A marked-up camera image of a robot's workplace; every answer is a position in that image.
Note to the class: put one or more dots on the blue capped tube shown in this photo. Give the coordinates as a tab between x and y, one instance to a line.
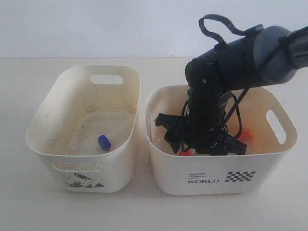
108	143

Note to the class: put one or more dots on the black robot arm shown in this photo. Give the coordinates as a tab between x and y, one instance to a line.
219	79

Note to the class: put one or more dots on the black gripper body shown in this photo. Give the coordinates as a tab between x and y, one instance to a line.
204	126

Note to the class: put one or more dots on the white WORLD bin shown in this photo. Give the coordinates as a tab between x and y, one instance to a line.
273	136

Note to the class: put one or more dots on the white plastic bin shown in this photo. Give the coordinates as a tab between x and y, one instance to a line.
85	102

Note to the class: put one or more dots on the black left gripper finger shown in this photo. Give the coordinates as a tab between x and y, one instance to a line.
175	139

